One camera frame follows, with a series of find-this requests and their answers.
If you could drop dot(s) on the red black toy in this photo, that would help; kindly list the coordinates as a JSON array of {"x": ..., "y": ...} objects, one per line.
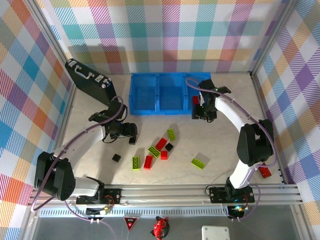
[{"x": 160, "y": 227}]

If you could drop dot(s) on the black briefcase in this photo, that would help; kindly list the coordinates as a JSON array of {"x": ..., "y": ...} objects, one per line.
[{"x": 87, "y": 85}]

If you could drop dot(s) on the white box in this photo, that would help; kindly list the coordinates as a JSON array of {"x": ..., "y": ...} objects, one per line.
[{"x": 215, "y": 233}]

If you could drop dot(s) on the aluminium frame post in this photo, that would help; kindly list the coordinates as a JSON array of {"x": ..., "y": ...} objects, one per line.
[
  {"x": 272, "y": 37},
  {"x": 51, "y": 40}
]

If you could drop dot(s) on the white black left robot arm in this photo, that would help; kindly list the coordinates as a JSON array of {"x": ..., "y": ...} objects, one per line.
[{"x": 82, "y": 140}]

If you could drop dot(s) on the long red lego brick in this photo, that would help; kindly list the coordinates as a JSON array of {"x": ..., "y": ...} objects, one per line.
[
  {"x": 161, "y": 144},
  {"x": 148, "y": 162},
  {"x": 195, "y": 100}
]

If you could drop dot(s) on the red glitter microphone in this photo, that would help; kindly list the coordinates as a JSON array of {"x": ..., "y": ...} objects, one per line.
[{"x": 265, "y": 172}]

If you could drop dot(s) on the small red lego brick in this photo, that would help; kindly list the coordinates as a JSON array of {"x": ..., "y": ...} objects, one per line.
[{"x": 164, "y": 155}]

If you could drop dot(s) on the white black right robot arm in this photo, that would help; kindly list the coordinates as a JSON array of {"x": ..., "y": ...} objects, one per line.
[{"x": 232, "y": 110}]

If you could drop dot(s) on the aluminium side rail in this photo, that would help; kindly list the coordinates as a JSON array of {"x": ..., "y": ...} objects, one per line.
[
  {"x": 62, "y": 130},
  {"x": 260, "y": 100}
]

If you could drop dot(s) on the green lego brick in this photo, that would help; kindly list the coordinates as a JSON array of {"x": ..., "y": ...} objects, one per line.
[
  {"x": 198, "y": 163},
  {"x": 171, "y": 134},
  {"x": 136, "y": 163},
  {"x": 153, "y": 151}
]

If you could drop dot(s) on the red triangle button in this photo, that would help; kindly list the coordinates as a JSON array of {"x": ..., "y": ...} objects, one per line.
[{"x": 130, "y": 222}]

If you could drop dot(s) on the aluminium mounting rail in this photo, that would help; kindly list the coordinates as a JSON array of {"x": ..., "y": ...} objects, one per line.
[{"x": 162, "y": 193}]

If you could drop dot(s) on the black connector board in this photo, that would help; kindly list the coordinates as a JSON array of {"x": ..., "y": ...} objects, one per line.
[
  {"x": 95, "y": 212},
  {"x": 235, "y": 211}
]

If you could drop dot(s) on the blue plastic bin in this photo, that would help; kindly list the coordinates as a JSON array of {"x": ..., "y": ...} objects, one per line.
[
  {"x": 197, "y": 75},
  {"x": 172, "y": 86},
  {"x": 142, "y": 85}
]

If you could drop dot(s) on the black lego brick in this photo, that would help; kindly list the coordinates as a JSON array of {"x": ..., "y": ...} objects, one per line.
[
  {"x": 132, "y": 142},
  {"x": 116, "y": 157},
  {"x": 169, "y": 147}
]

